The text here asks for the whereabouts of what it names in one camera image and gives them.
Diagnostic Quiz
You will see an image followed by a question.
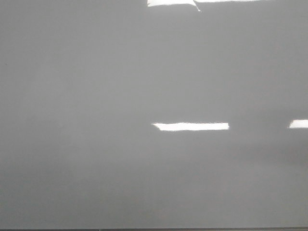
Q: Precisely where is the white whiteboard with metal frame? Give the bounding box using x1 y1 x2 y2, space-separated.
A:
0 0 308 229

